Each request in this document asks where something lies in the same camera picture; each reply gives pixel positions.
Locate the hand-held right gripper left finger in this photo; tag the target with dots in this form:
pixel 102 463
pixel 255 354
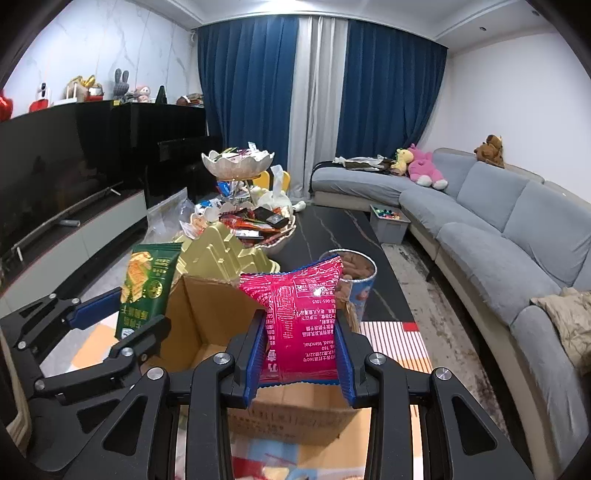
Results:
pixel 256 364

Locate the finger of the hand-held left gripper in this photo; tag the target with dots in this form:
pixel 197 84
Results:
pixel 147 334
pixel 97 307

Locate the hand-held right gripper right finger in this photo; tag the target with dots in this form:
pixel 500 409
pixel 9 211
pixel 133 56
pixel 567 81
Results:
pixel 345 369

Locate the green snack packet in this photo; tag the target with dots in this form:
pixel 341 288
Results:
pixel 147 286

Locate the brown cardboard box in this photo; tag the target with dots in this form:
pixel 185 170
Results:
pixel 203 318

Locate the pink snack packet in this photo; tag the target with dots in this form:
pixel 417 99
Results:
pixel 300 318

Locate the colourful patterned mat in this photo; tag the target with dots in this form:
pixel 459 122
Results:
pixel 392 344

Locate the grey tv cabinet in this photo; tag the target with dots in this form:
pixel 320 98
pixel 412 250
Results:
pixel 106 230

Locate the round tin of nuts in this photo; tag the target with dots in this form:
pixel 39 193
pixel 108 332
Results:
pixel 364 290

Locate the grey remote control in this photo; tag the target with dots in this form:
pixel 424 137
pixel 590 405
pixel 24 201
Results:
pixel 69 223

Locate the gold plastic tray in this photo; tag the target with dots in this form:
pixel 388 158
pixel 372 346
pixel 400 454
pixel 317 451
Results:
pixel 221 254

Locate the clear plastic bag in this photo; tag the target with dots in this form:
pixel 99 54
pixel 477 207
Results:
pixel 168 217

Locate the grey patterned rug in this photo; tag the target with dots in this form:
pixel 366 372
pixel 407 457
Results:
pixel 429 286

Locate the black television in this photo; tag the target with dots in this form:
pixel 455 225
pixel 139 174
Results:
pixel 51 175

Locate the pile of assorted snack packets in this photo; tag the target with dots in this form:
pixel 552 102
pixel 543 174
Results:
pixel 249 221

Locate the grey storage bin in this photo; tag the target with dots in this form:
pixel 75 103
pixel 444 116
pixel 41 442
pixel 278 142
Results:
pixel 390 228

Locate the white plush toy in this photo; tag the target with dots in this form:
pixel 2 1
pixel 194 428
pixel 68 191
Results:
pixel 277 198

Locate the yellow small chair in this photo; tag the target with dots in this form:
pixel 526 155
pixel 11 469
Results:
pixel 265 179

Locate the white two-tier snack stand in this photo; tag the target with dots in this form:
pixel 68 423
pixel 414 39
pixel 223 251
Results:
pixel 235 170

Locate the black upright piano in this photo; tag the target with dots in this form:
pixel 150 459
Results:
pixel 171 129

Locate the pile of wrapped candies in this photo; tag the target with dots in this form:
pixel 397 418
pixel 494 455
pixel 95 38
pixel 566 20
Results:
pixel 238 154

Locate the cloth bag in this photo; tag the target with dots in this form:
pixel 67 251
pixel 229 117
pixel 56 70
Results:
pixel 364 163

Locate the grey corner sofa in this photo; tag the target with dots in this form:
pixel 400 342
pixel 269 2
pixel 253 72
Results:
pixel 489 217

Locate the pink plush toy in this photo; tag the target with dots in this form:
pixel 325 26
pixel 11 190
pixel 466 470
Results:
pixel 425 168

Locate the yellow duck plush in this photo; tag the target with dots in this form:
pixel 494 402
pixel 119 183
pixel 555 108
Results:
pixel 402 160

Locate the pink doll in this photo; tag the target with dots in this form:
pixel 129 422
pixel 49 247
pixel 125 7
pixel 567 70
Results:
pixel 142 93

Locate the gold gift bag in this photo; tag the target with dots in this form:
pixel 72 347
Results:
pixel 83 87

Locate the red balloon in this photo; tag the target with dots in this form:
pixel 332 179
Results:
pixel 4 105

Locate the grey rabbit plush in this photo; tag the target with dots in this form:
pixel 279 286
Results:
pixel 121 84

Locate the brown flat box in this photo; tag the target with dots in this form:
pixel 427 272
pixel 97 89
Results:
pixel 191 99

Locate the beige cushion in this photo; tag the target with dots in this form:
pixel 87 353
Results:
pixel 570 323

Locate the blue curtain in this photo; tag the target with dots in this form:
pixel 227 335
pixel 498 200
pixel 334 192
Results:
pixel 388 92
pixel 244 92

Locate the brown plush toy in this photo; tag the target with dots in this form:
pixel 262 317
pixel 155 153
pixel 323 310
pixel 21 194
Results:
pixel 490 150

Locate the white sheer curtain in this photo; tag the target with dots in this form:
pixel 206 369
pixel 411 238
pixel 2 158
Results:
pixel 316 101

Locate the white small camera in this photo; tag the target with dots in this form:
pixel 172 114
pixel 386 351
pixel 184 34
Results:
pixel 43 91

